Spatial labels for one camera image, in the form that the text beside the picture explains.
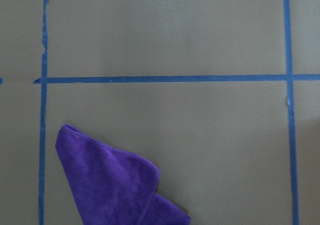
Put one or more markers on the purple microfiber cloth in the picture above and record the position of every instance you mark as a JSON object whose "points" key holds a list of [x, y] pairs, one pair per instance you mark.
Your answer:
{"points": [[111, 186]]}

